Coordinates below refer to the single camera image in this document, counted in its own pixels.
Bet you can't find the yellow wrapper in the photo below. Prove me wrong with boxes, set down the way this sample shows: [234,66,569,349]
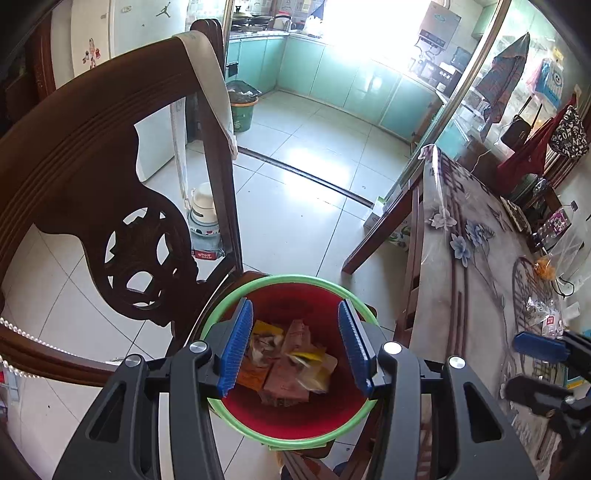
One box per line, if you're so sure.
[288,351,340,393]

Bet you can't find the green kitchen waste bin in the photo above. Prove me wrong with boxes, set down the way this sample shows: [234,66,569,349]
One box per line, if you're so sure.
[225,79,263,134]

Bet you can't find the black handbag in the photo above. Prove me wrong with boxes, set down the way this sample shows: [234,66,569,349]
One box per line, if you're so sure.
[500,99,543,148]

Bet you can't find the white strap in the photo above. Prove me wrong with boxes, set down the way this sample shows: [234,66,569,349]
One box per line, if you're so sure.
[170,31,240,208]

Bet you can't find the grey floral tablecloth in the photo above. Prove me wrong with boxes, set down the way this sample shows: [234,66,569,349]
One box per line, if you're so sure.
[418,144,591,480]

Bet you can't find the black white patterned bag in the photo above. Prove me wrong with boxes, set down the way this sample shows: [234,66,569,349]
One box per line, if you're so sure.
[547,105,589,158]

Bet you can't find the brown paper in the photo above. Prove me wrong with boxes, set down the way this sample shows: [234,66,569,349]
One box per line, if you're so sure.
[249,332,287,365]

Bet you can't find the plastic bag with orange strips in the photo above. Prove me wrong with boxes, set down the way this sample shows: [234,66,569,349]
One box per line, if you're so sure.
[533,231,583,282]

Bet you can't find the small clear wrapper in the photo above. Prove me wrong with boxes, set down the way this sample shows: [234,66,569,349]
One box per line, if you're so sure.
[525,295,555,319]

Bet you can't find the red cloth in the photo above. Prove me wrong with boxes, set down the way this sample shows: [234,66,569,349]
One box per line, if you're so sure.
[496,95,578,195]

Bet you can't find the wall water heater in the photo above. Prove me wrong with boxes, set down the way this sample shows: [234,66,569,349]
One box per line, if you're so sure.
[414,0,462,51]

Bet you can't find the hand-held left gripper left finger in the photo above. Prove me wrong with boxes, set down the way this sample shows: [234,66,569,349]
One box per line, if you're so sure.
[52,298,254,480]

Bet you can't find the clear snack packet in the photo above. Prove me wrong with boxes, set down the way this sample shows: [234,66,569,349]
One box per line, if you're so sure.
[538,307,566,340]

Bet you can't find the yellow orange packet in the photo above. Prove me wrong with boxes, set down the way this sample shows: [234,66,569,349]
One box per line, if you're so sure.
[238,320,283,391]

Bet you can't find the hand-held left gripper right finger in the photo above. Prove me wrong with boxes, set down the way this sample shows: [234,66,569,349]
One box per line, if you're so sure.
[337,299,539,480]

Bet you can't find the white pot stack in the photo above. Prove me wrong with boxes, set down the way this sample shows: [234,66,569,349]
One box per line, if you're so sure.
[186,182,227,261]

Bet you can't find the red bin with green rim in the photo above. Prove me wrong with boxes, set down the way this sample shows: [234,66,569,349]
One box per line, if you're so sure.
[199,274,379,450]

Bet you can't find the black cable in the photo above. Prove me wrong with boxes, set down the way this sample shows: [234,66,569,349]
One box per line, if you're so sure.
[551,272,578,298]

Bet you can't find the small box on floor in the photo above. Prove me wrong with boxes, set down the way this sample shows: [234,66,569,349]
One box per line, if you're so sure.
[362,196,393,232]

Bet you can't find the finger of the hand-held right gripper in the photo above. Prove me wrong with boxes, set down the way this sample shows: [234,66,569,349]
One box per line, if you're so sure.
[513,331,591,370]
[503,375,591,435]

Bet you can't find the blue white plastic bag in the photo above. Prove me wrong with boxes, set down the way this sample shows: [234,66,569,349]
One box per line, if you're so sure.
[533,58,566,104]

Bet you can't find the hanging dark jacket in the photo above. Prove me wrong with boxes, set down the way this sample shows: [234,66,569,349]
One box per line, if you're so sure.
[475,32,529,125]

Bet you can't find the purple label bottle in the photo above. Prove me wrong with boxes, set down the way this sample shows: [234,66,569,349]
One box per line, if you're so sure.
[538,200,580,245]

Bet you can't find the pearl bead string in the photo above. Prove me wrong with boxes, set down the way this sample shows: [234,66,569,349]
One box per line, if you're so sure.
[0,316,121,384]

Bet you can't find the carved wooden chair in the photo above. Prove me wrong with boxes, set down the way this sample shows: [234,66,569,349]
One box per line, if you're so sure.
[0,18,245,388]

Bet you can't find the wooden dining table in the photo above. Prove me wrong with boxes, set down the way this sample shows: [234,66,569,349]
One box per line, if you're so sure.
[342,178,426,333]

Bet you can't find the floral box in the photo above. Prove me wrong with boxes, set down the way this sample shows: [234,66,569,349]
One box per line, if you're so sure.
[388,222,411,252]

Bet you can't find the teal kitchen cabinets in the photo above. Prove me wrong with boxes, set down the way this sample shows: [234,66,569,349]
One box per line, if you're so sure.
[226,33,446,141]

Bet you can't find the white refrigerator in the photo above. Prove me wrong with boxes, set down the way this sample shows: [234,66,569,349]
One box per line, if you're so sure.
[48,0,227,183]

